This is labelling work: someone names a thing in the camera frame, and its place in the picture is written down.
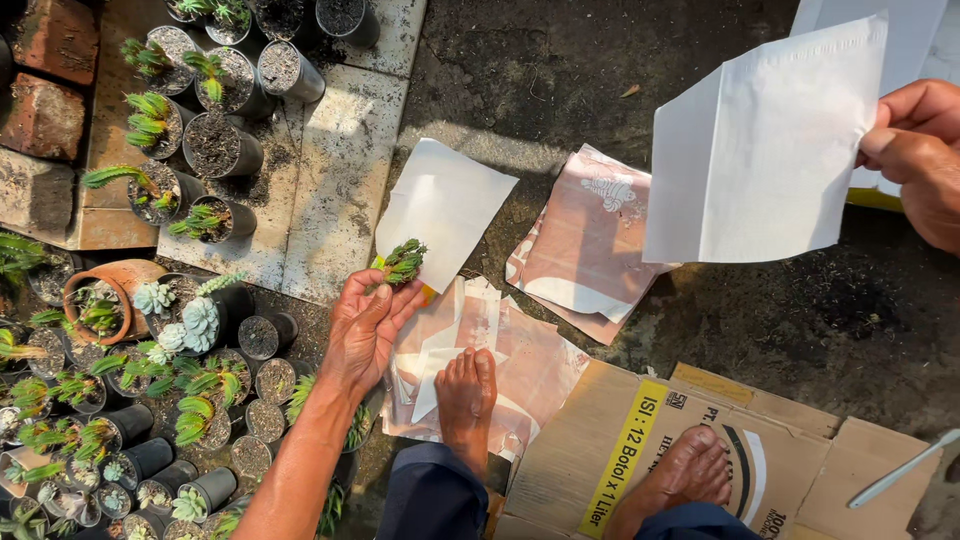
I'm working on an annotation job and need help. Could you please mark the person's left hand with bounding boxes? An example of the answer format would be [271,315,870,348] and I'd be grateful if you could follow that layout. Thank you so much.
[322,268,429,393]

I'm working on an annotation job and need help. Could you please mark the person's right hand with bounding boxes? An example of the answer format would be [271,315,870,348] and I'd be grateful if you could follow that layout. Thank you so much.
[856,78,960,257]

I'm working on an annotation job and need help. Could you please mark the small green cactus cutting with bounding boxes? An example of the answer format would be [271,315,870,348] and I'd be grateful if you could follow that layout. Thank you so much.
[367,238,429,291]

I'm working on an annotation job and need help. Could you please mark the large white paper sheet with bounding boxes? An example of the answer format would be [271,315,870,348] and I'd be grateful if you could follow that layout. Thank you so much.
[642,11,891,265]

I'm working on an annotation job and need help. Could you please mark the yellow strip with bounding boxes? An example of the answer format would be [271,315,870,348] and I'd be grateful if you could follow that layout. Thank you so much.
[846,186,906,214]

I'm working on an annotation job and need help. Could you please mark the person's left foot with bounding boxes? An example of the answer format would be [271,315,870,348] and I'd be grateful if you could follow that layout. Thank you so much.
[434,346,499,478]

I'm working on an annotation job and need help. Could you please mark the person's foot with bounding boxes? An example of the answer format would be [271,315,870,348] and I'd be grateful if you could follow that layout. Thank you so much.
[603,424,733,540]
[434,346,499,478]

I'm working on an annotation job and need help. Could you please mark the stack of white paper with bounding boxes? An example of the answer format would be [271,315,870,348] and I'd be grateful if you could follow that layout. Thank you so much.
[790,0,960,198]

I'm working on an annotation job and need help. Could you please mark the large grey speckled tile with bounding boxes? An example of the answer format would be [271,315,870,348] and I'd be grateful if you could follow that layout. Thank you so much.
[156,63,411,307]

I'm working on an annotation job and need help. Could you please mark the dark blue trousers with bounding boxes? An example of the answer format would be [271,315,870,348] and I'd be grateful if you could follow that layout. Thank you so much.
[375,442,763,540]

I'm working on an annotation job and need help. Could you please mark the spread pile of pink sheets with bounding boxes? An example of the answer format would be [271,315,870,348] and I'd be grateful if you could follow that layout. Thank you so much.
[381,276,591,462]

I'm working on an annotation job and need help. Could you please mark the cluster of potted succulents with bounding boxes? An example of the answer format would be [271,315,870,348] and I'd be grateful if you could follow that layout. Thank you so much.
[0,231,385,540]

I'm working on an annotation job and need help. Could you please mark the rows of black cactus pots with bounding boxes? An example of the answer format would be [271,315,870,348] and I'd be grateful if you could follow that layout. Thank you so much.
[78,0,382,246]

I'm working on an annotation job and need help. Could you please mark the terracotta pot with cactus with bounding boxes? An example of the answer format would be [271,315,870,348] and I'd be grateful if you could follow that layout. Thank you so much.
[61,258,168,347]

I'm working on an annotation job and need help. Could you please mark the stack of pink printed sheets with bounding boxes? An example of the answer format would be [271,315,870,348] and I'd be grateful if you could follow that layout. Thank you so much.
[505,142,682,347]

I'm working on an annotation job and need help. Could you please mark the beige floor tile slab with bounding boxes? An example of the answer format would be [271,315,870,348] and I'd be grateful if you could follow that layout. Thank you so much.
[77,0,190,252]

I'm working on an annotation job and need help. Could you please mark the small grey speckled tile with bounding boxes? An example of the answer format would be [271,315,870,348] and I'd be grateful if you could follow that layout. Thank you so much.
[300,0,429,81]

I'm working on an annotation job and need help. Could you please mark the white plastic knife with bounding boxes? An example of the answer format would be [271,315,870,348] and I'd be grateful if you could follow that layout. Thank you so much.
[847,427,960,511]

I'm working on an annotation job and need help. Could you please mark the flattened brown cardboard box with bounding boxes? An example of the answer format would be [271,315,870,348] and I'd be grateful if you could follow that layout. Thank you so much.
[491,358,943,540]

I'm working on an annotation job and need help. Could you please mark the person's right foot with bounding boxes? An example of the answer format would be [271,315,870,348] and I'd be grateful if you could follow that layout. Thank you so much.
[603,424,733,540]

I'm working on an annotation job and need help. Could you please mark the grey stone block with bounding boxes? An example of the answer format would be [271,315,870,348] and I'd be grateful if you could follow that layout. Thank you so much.
[0,146,77,234]

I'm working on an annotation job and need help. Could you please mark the red brick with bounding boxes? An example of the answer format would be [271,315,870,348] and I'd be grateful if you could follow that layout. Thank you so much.
[0,72,87,163]
[10,0,100,88]

